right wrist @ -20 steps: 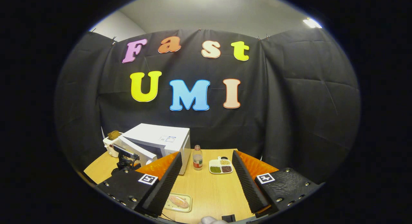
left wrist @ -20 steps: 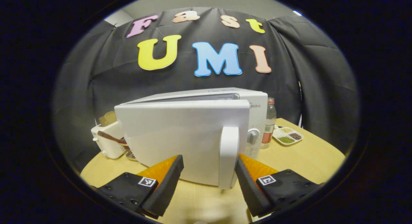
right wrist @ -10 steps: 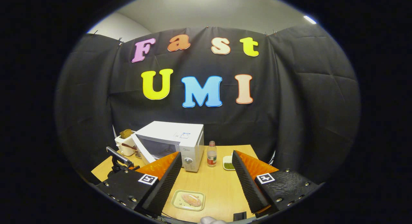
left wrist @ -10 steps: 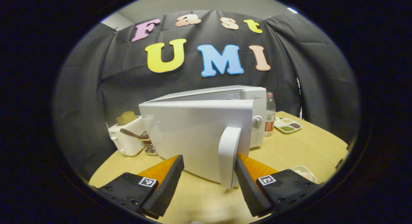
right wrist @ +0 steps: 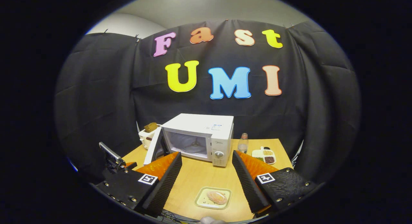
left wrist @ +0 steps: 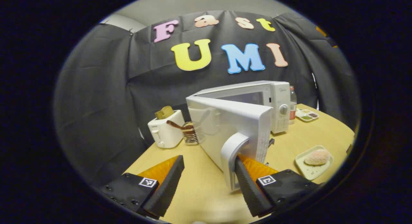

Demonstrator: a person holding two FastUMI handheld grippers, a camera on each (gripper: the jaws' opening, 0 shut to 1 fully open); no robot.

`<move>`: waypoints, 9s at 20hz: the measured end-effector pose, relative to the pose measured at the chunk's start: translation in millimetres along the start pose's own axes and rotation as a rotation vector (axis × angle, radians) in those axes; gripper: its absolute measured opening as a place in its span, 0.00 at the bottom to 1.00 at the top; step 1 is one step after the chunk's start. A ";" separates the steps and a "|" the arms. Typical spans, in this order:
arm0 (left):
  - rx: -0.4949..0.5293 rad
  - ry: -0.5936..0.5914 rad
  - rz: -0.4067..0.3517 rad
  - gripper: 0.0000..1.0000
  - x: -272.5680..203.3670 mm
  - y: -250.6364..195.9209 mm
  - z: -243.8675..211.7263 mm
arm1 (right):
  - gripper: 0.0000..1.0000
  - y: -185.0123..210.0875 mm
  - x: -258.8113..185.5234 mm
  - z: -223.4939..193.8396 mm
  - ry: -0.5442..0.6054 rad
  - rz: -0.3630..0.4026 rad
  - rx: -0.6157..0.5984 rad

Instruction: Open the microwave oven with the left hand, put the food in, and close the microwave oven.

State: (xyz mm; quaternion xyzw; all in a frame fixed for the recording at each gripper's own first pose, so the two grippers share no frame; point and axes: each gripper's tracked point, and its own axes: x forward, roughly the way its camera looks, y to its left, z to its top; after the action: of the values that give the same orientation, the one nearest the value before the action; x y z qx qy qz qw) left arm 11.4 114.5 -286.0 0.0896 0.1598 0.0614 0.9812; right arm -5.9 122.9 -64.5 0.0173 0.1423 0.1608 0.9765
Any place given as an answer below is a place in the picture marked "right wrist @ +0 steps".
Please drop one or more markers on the pale green square plate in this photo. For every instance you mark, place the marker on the pale green square plate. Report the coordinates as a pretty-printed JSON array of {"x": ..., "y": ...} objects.
[{"x": 202, "y": 201}]

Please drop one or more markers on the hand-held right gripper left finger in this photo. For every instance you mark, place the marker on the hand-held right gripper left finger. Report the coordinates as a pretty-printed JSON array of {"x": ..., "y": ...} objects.
[{"x": 164, "y": 185}]

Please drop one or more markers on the black backdrop cloth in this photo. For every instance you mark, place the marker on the black backdrop cloth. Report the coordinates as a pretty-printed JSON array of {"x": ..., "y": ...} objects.
[{"x": 96, "y": 88}]

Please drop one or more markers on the white microwave oven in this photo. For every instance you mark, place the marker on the white microwave oven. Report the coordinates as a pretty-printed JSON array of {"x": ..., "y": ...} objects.
[{"x": 199, "y": 124}]

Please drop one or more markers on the brown bread slice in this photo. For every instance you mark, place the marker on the brown bread slice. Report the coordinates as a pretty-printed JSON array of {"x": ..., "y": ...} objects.
[{"x": 150, "y": 127}]

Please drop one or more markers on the pinkish bread roll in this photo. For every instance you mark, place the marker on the pinkish bread roll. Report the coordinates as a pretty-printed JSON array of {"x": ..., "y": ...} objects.
[{"x": 217, "y": 197}]

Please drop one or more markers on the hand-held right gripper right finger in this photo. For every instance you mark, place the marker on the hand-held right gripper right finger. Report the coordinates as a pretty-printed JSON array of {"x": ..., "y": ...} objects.
[{"x": 248, "y": 185}]

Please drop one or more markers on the white toaster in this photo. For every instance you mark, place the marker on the white toaster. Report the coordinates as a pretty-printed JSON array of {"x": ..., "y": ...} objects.
[{"x": 143, "y": 134}]

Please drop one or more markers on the clear plastic bottle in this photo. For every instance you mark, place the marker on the clear plastic bottle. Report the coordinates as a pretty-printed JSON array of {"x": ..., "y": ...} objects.
[{"x": 243, "y": 146}]

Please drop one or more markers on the white compartment snack tray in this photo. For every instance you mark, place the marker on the white compartment snack tray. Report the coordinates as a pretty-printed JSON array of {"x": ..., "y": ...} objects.
[{"x": 257, "y": 152}]

